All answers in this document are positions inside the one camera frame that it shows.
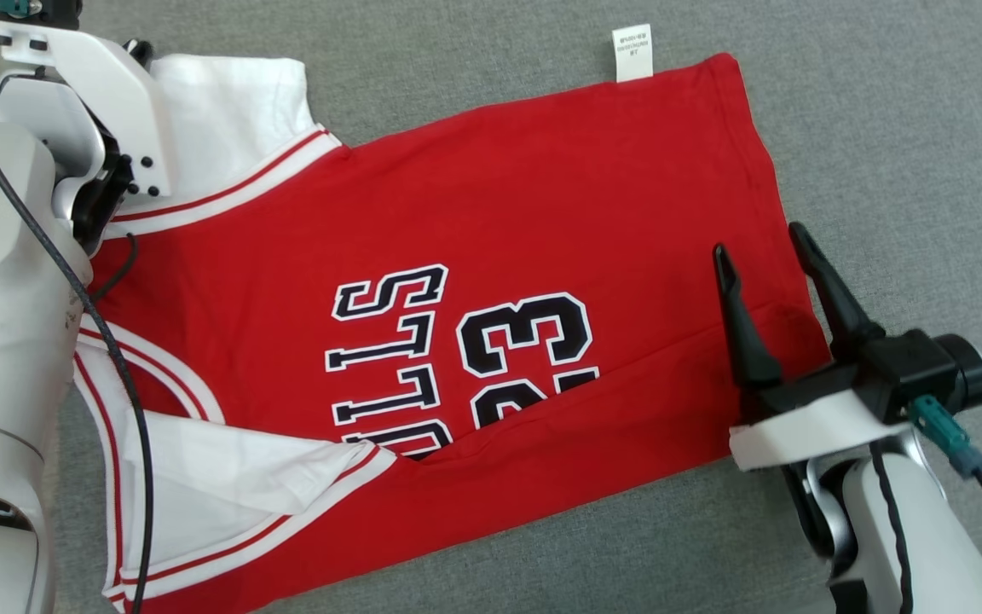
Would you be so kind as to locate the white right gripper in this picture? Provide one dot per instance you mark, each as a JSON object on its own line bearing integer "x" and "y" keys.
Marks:
{"x": 806, "y": 426}

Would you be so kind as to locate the red basketball jersey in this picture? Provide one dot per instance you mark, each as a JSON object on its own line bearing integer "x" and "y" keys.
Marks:
{"x": 499, "y": 213}

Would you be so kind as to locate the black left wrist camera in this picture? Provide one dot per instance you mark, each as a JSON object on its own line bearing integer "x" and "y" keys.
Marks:
{"x": 56, "y": 13}

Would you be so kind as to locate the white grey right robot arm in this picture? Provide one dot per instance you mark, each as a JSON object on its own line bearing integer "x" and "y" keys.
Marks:
{"x": 943, "y": 546}

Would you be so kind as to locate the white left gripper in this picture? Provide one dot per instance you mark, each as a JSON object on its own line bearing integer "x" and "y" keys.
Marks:
{"x": 107, "y": 94}

